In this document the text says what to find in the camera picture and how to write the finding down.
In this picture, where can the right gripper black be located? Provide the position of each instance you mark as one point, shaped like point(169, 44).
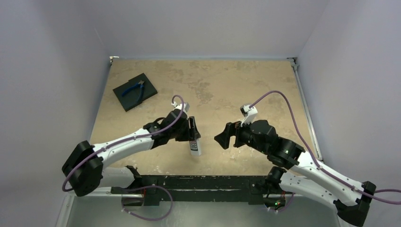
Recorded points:
point(236, 134)

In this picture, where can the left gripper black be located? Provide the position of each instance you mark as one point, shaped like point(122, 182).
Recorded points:
point(191, 133)

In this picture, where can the white remote control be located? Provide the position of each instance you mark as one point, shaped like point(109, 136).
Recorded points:
point(195, 147)

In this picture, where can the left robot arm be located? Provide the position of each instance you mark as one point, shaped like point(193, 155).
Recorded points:
point(88, 166)

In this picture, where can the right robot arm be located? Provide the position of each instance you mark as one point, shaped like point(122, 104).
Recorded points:
point(296, 171)

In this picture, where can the black square pad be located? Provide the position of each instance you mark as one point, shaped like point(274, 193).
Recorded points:
point(128, 102)

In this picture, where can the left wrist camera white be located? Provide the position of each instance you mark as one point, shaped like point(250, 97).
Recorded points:
point(179, 106)

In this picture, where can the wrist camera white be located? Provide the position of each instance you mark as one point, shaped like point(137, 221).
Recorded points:
point(249, 113)
point(179, 106)

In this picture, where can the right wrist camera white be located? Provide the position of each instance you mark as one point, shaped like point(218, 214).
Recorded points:
point(249, 113)

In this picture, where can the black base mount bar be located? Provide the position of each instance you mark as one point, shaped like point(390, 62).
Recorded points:
point(252, 189)

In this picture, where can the blue handled pliers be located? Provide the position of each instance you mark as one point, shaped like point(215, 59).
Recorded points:
point(140, 86)

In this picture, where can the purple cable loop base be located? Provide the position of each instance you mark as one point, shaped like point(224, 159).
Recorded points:
point(152, 201)

